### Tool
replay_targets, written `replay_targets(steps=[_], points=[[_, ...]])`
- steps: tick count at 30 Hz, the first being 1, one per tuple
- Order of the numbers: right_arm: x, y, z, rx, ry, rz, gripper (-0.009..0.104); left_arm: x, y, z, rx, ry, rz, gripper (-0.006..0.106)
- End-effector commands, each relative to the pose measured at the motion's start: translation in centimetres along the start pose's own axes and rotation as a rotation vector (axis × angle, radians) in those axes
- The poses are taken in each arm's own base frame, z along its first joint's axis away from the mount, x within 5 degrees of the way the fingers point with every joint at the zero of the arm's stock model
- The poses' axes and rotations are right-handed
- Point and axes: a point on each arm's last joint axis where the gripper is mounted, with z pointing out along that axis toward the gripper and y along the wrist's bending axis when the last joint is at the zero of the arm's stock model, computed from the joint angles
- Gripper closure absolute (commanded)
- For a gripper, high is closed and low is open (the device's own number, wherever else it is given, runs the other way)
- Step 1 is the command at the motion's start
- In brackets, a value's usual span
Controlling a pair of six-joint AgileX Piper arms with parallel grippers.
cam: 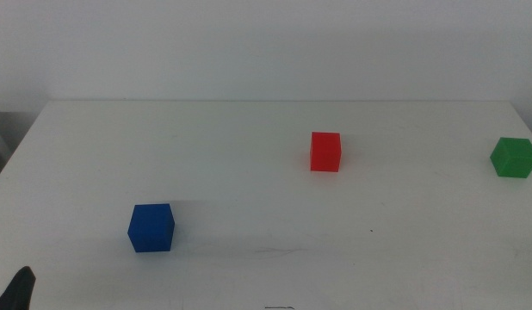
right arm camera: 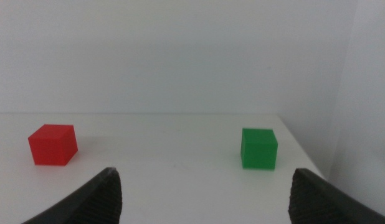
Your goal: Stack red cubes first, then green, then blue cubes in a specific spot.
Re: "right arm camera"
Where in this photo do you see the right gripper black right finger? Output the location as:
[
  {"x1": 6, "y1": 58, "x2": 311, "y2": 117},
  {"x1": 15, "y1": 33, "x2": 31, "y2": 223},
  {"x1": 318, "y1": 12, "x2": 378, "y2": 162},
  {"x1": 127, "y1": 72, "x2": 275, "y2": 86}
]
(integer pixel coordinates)
[{"x1": 288, "y1": 168, "x2": 385, "y2": 224}]

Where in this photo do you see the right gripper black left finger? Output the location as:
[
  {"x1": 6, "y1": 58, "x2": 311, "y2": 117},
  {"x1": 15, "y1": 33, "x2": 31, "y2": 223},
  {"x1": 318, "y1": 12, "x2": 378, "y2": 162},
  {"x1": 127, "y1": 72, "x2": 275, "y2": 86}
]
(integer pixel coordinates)
[{"x1": 21, "y1": 167, "x2": 123, "y2": 224}]

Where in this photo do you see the red cube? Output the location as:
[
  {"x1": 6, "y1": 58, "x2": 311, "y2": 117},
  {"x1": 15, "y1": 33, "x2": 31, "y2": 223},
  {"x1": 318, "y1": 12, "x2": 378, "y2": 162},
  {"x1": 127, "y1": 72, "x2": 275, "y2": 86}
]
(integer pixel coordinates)
[{"x1": 27, "y1": 124, "x2": 78, "y2": 167}]

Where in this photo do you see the green cube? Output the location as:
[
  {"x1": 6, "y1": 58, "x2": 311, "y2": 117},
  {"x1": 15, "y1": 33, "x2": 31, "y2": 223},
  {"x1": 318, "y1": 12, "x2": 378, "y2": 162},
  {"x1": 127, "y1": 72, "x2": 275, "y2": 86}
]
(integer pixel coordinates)
[{"x1": 240, "y1": 128, "x2": 278, "y2": 170}]

